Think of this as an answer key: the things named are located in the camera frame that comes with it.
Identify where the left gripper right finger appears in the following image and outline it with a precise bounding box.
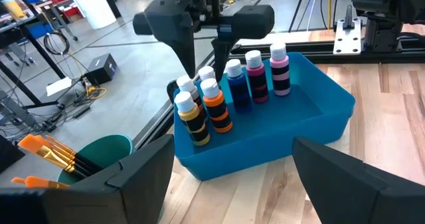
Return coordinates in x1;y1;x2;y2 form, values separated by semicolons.
292;136;425;224

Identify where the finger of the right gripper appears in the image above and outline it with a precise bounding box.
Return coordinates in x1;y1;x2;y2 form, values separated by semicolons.
211;4;276;82
132;0;201;79

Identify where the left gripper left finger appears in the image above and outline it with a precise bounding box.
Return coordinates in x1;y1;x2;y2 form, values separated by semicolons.
0;134;175;224

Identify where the green plastic cup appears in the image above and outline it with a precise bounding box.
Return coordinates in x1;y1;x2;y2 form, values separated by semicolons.
56;134;134;185

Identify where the magenta paint bottle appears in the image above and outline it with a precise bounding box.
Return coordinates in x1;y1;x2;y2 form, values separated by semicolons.
244;49;270;104

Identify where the pink paint bottle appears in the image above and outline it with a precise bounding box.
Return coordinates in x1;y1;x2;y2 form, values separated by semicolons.
269;43;292;97

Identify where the thin pointed paintbrush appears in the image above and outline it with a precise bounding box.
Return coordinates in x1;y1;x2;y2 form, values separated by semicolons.
11;175;71;189

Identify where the red paint bottle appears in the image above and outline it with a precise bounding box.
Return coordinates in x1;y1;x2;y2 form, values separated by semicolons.
175;74;209;118

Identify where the blue paint bottle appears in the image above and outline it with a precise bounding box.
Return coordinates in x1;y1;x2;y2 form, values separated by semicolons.
224;58;252;114

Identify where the orange paint bottle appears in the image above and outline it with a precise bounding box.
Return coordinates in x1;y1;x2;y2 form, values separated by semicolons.
200;78;234;134

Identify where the blue plastic bin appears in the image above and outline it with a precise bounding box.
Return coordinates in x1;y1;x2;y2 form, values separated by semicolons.
173;52;356;181

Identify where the yellow paint bottle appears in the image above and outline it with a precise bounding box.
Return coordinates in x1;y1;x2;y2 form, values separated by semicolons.
174;90;212;147

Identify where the white cylindrical column unit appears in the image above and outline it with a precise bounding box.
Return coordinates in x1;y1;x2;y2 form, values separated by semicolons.
64;0;117;31

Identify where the dark box white label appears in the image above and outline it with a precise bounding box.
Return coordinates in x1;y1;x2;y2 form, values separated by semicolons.
82;53;119;86

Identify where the dark computer case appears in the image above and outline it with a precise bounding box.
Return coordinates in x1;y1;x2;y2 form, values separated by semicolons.
0;136;26;173

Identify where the white paper sheet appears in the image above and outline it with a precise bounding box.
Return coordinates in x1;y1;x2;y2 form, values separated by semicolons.
45;76;73;97

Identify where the grey metal rack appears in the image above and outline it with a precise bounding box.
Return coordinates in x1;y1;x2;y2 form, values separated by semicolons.
0;90;44;132

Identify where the black frame bracket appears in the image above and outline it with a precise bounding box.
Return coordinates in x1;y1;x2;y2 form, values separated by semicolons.
167;79;179;104

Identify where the silver frame bracket plate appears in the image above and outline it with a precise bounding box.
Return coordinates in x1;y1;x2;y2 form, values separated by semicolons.
333;5;363;56

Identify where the yellow floor cable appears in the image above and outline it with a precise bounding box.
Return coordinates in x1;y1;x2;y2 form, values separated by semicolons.
84;85;108;101

